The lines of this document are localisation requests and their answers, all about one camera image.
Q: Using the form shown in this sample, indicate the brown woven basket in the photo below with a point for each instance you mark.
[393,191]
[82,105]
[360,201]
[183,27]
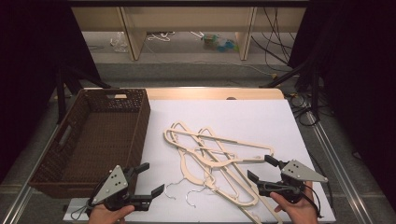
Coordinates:
[99,143]

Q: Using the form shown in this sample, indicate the metal floor rail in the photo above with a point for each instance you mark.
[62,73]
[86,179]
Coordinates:
[342,174]
[18,199]

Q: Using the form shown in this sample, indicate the person's left hand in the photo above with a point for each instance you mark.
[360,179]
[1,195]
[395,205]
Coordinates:
[106,216]

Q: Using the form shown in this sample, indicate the black metal stand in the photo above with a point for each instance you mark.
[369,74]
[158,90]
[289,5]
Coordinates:
[314,87]
[60,93]

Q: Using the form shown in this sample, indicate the clear plastic bag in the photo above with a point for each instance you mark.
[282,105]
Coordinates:
[119,42]

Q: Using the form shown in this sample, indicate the white table mat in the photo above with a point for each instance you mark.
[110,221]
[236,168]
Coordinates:
[249,121]

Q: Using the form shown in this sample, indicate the black curtain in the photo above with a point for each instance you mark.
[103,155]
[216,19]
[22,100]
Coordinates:
[34,62]
[358,77]

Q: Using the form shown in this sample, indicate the cream plastic clothes hanger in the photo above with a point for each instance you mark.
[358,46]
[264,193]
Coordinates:
[274,214]
[249,204]
[246,160]

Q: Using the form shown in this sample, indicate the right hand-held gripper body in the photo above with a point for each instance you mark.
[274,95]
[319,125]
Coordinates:
[299,172]

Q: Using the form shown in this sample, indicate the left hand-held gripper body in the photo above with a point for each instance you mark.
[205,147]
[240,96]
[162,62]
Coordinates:
[113,183]

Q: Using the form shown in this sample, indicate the colourful plastic toy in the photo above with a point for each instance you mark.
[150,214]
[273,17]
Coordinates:
[218,43]

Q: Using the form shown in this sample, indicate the person's right hand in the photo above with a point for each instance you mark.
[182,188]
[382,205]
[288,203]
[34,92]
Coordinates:
[300,211]

